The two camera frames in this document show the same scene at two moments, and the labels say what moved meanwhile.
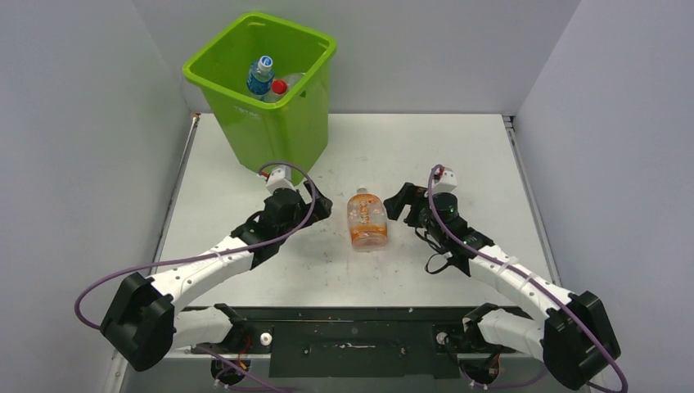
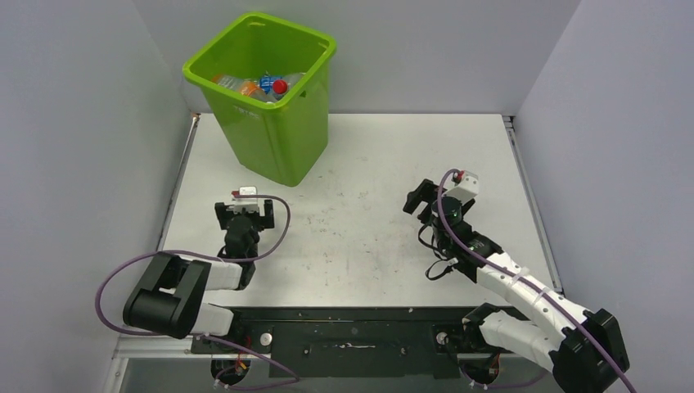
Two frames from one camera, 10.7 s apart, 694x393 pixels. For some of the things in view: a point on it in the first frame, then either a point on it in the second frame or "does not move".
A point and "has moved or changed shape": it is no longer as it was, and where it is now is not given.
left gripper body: (317, 214) → (257, 221)
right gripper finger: (395, 205) → (426, 191)
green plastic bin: (293, 132) does not move
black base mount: (324, 341) does not move
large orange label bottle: (367, 220) → (244, 86)
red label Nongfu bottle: (280, 86) does not move
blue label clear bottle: (261, 75) has moved or changed shape
